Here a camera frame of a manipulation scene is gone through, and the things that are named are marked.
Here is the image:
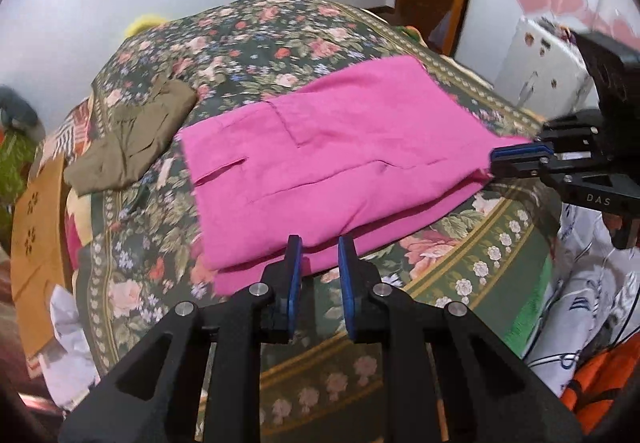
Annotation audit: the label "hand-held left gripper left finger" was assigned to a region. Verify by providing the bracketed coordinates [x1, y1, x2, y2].
[59, 234, 305, 443]

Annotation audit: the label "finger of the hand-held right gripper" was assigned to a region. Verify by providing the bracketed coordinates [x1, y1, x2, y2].
[492, 157, 640, 217]
[490, 109, 609, 164]

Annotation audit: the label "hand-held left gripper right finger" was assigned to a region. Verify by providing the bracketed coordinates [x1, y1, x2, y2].
[338, 236, 584, 443]

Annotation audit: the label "pink pants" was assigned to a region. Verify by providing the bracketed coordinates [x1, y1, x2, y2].
[176, 56, 535, 296]

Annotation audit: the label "olive green pants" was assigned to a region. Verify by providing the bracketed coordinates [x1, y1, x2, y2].
[63, 76, 198, 196]

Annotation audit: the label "white cabinet with stickers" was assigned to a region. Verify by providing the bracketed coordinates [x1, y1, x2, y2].
[492, 14, 598, 119]

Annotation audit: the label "white printed cloth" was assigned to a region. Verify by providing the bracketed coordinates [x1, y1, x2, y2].
[520, 203, 640, 399]

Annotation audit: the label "orange cloth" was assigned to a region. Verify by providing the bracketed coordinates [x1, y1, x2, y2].
[560, 348, 633, 424]

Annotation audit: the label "floral green blanket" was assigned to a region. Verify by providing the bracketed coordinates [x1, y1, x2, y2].
[75, 0, 566, 439]

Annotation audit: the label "white crumpled cloth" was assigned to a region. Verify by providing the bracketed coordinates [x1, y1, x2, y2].
[40, 284, 102, 411]

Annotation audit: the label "yellow plush object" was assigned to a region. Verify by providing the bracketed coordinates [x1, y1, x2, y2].
[123, 13, 168, 38]

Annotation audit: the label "green patterned cloth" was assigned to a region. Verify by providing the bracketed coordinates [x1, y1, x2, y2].
[0, 128, 38, 249]

